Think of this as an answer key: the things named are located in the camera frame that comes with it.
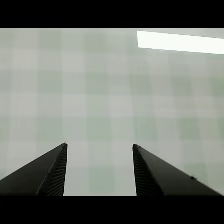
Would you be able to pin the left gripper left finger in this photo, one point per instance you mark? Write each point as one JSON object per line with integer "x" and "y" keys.
{"x": 40, "y": 176}

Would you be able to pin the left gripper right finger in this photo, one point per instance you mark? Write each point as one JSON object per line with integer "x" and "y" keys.
{"x": 156, "y": 176}

